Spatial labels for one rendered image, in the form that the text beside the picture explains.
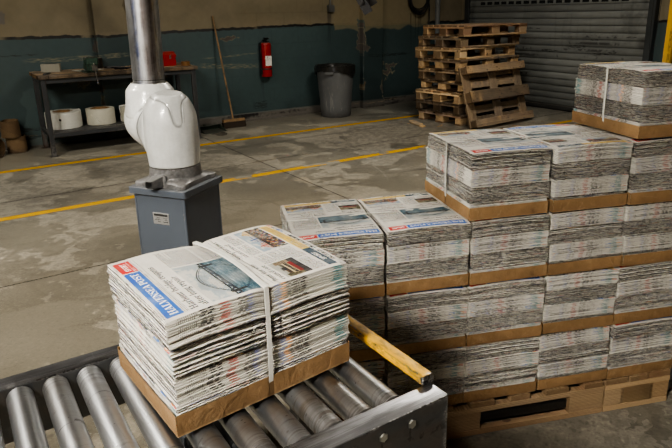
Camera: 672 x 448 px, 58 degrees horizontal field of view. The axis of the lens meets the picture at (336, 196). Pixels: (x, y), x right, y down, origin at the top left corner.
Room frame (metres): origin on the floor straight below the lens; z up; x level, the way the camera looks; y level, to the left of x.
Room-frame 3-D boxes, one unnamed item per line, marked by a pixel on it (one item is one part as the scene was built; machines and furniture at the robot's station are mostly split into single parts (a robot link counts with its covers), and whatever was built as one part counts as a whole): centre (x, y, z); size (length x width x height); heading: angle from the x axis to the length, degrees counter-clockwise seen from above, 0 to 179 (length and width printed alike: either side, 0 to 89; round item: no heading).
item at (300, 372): (1.15, 0.13, 0.83); 0.29 x 0.16 x 0.04; 38
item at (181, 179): (1.79, 0.50, 1.03); 0.22 x 0.18 x 0.06; 157
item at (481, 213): (2.06, -0.52, 0.86); 0.38 x 0.29 x 0.04; 14
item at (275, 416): (1.05, 0.18, 0.77); 0.47 x 0.05 x 0.05; 33
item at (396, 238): (2.03, -0.40, 0.42); 1.17 x 0.39 x 0.83; 103
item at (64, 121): (7.37, 2.61, 0.55); 1.80 x 0.70 x 1.09; 123
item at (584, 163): (2.12, -0.81, 0.95); 0.38 x 0.29 x 0.23; 13
